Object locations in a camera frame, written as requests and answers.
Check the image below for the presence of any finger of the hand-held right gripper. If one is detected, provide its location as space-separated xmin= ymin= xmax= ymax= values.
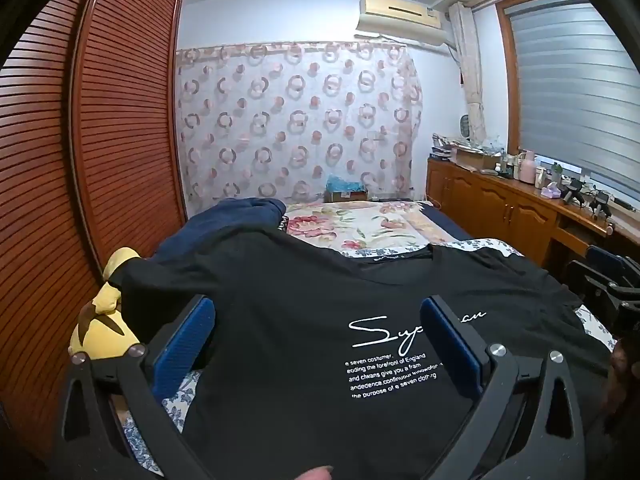
xmin=567 ymin=259 xmax=626 ymax=313
xmin=585 ymin=244 xmax=640 ymax=286

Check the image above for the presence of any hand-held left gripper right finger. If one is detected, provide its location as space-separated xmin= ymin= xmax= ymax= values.
xmin=419 ymin=295 xmax=588 ymax=480

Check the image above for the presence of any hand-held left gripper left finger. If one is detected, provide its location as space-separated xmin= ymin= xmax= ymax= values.
xmin=52 ymin=294 xmax=221 ymax=480

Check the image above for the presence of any black printed t-shirt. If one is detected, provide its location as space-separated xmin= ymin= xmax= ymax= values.
xmin=120 ymin=225 xmax=613 ymax=480

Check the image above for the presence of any blue floral blanket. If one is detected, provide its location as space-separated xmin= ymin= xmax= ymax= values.
xmin=120 ymin=237 xmax=617 ymax=478

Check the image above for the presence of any yellow plush toy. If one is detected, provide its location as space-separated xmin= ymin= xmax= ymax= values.
xmin=69 ymin=247 xmax=143 ymax=361

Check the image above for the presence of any wooden cabinet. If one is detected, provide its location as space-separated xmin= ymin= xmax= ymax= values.
xmin=426 ymin=157 xmax=640 ymax=281

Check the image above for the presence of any navy bedsheet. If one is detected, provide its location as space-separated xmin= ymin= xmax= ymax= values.
xmin=422 ymin=207 xmax=473 ymax=242

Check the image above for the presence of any stack of folded blankets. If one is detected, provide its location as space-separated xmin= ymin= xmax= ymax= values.
xmin=150 ymin=197 xmax=288 ymax=271

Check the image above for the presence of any beige floral blanket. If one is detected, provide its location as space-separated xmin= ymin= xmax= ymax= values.
xmin=284 ymin=200 xmax=453 ymax=257

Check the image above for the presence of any open cardboard box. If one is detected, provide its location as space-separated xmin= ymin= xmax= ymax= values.
xmin=454 ymin=146 xmax=502 ymax=172

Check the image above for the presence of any grey window blind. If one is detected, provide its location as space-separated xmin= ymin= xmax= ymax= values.
xmin=510 ymin=0 xmax=640 ymax=203

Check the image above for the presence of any small blue object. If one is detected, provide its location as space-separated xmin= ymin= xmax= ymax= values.
xmin=325 ymin=175 xmax=369 ymax=204

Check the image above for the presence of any beige window curtain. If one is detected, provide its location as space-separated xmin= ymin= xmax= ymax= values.
xmin=448 ymin=2 xmax=488 ymax=145

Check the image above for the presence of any wooden louvered wardrobe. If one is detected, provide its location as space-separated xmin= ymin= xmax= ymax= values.
xmin=0 ymin=0 xmax=190 ymax=461

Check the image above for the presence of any circle patterned curtain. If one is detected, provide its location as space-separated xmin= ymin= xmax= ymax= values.
xmin=176 ymin=41 xmax=425 ymax=213

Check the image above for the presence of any white air conditioner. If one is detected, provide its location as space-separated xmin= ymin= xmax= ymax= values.
xmin=356 ymin=0 xmax=451 ymax=47

